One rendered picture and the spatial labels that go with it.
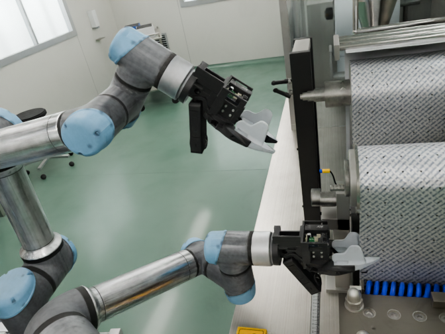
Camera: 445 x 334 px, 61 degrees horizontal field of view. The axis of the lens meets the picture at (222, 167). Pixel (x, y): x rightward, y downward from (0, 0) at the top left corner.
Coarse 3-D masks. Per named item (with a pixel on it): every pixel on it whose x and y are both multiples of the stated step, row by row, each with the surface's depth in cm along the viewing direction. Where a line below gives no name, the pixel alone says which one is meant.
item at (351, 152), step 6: (348, 150) 75; (348, 156) 76; (354, 156) 72; (354, 162) 71; (354, 168) 70; (354, 174) 70; (354, 180) 70; (354, 186) 70; (354, 192) 71; (354, 198) 71; (354, 204) 73
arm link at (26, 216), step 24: (0, 120) 88; (24, 168) 97; (0, 192) 94; (24, 192) 96; (24, 216) 98; (24, 240) 102; (48, 240) 105; (24, 264) 105; (48, 264) 105; (72, 264) 114
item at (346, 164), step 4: (344, 160) 75; (348, 160) 75; (344, 164) 74; (348, 164) 73; (344, 168) 73; (348, 168) 73; (344, 172) 73; (348, 172) 72; (344, 176) 73; (348, 176) 72; (344, 180) 73; (348, 180) 72; (344, 184) 74; (348, 184) 72; (344, 188) 75; (348, 188) 73; (344, 192) 76; (348, 192) 73; (348, 196) 75
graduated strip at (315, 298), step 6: (318, 294) 95; (312, 300) 94; (318, 300) 94; (312, 306) 92; (318, 306) 92; (312, 312) 91; (318, 312) 91; (312, 318) 90; (318, 318) 89; (312, 324) 88; (318, 324) 88; (312, 330) 87; (318, 330) 87
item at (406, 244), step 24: (360, 216) 72; (384, 216) 71; (408, 216) 70; (432, 216) 69; (360, 240) 75; (384, 240) 74; (408, 240) 73; (432, 240) 71; (384, 264) 77; (408, 264) 76; (432, 264) 74
